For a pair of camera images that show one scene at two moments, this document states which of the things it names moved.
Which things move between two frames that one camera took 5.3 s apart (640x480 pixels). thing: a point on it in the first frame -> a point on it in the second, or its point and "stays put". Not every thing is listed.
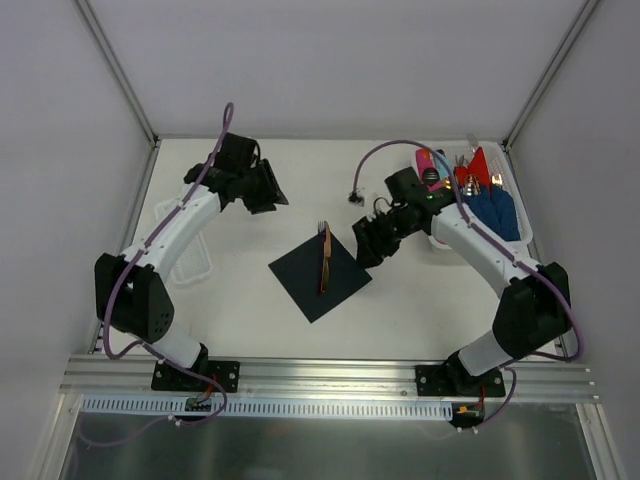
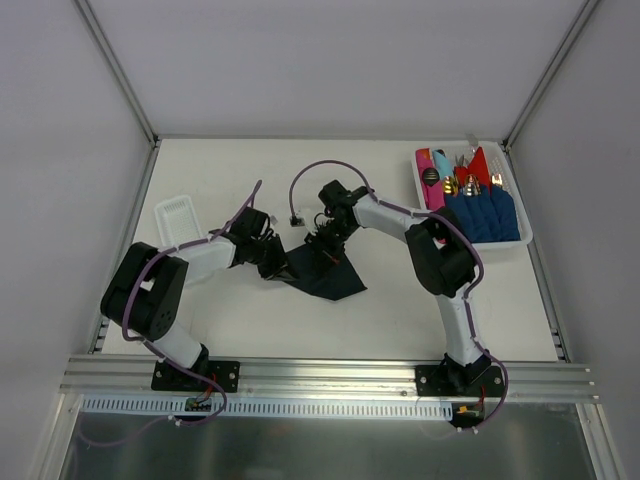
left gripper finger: [259, 204] -> [267, 271]
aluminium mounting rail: [306, 379] stays put
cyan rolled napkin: [441, 167] stays put
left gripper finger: [280, 196] -> [287, 276]
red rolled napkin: [477, 166] stays put
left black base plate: [169, 378] stays put
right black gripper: [378, 235] -> [323, 244]
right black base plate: [457, 381] stays put
